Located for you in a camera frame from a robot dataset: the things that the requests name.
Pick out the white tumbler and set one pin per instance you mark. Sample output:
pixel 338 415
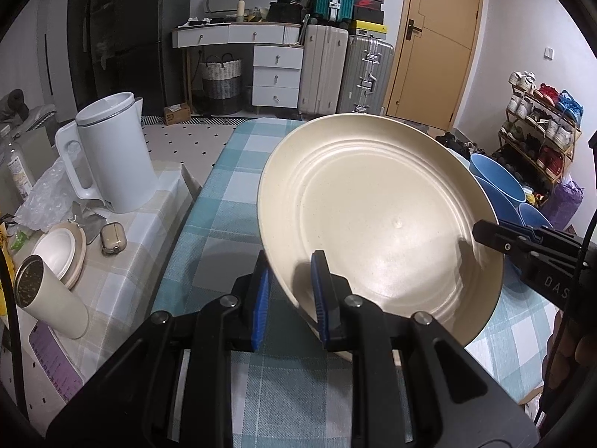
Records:
pixel 51 303

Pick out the grey plastic appliance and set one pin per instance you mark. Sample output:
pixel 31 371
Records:
pixel 39 126

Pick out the yellow snack packet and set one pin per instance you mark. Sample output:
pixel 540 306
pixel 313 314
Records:
pixel 3 242

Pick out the beige checked cloth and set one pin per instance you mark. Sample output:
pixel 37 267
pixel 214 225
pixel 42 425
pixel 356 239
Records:
pixel 140 242

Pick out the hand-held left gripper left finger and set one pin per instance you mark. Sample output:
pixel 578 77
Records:
pixel 262 303

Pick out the purple bag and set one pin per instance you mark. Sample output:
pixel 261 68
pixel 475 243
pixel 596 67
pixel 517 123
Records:
pixel 564 200

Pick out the cream plate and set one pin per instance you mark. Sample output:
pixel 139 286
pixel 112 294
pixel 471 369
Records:
pixel 373 205

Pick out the black bag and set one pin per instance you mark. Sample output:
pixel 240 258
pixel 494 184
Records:
pixel 285 13

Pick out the white wardrobe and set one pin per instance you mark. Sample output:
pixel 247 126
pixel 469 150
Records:
pixel 56 56

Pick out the black white patterned rug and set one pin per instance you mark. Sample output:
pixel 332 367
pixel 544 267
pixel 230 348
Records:
pixel 186 144

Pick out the purple booklet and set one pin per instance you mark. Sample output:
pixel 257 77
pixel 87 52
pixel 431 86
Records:
pixel 56 364

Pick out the beige earbud case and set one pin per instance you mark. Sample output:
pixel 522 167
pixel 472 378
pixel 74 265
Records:
pixel 115 240

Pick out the teal checked tablecloth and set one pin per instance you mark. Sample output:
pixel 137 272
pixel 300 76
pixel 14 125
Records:
pixel 224 224

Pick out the dark grey jacket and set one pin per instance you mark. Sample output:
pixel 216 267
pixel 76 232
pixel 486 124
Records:
pixel 14 105

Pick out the white drawer dresser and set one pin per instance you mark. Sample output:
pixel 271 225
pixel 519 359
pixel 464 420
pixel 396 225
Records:
pixel 275 74

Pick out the clear plastic bag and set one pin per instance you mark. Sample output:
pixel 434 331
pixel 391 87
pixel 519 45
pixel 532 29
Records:
pixel 46 191

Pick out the wooden door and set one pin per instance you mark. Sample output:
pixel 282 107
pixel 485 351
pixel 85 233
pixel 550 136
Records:
pixel 438 56

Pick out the cream suitcase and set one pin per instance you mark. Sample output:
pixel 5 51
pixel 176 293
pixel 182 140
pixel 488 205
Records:
pixel 324 70

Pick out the yellow shoe box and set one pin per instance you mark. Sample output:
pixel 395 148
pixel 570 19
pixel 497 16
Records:
pixel 368 28

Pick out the group of assorted sneakers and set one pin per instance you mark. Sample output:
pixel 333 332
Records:
pixel 548 93

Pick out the white light switch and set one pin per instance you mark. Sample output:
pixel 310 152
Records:
pixel 550 53

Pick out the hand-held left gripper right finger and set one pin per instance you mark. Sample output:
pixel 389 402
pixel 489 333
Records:
pixel 318 298

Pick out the pile of dark shoes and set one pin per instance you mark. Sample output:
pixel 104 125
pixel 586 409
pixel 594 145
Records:
pixel 452 144

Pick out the cream bottle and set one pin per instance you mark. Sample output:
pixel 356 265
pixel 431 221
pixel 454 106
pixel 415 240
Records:
pixel 240 9

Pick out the person's right hand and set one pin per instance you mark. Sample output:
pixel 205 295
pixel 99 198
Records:
pixel 566 359

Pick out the white electric kettle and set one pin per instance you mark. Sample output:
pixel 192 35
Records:
pixel 116 158

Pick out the grey white woven basket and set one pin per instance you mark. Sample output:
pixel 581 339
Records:
pixel 221 88

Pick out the black refrigerator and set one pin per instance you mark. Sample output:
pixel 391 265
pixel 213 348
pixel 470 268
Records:
pixel 154 32

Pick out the blue bowl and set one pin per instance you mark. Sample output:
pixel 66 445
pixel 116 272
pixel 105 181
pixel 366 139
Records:
pixel 499 182
pixel 534 217

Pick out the plain black shoe box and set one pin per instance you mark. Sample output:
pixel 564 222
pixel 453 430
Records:
pixel 371 16

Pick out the tall black cabinet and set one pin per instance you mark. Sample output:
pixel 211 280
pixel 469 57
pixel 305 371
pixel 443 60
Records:
pixel 91 32

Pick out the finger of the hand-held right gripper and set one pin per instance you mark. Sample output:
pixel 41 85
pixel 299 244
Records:
pixel 517 231
pixel 494 238

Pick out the translucent plastic jug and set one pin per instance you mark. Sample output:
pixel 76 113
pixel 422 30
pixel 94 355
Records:
pixel 16 172

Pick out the wooden shoe rack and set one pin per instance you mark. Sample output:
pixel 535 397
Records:
pixel 566 161

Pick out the silver suitcase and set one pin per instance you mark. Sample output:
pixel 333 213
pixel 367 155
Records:
pixel 366 70

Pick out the white dish wooden rim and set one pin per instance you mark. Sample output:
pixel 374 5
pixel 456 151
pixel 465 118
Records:
pixel 53 252

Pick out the small cardboard box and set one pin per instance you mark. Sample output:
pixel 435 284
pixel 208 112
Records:
pixel 177 114

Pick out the black shoe box red logo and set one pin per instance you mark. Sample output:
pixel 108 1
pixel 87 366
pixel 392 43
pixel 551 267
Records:
pixel 368 3

